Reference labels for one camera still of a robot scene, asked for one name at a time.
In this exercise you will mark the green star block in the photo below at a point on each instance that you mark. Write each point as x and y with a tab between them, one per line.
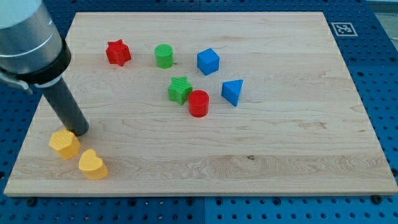
179	89

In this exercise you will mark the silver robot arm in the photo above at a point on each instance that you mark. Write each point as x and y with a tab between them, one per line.
32	50

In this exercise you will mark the wooden board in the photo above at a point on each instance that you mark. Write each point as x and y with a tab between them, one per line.
299	128

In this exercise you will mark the red star block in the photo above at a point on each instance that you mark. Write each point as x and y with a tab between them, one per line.
118	52

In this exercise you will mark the red cylinder block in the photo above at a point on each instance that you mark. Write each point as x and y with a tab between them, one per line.
198	103

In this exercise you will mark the blue triangular prism block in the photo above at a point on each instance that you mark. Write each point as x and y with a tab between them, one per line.
231	91

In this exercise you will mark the blue cube block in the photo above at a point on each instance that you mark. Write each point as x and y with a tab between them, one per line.
208	61

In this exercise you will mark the green cylinder block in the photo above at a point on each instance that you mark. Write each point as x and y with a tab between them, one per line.
164	56

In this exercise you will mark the yellow heart block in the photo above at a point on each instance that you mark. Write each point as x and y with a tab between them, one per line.
92	166

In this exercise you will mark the yellow hexagon block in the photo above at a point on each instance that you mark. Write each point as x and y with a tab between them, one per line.
65	144

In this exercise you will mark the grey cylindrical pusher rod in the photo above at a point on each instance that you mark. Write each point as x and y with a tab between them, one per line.
66	108

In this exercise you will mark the white fiducial marker tag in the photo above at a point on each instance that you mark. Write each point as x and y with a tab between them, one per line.
344	29

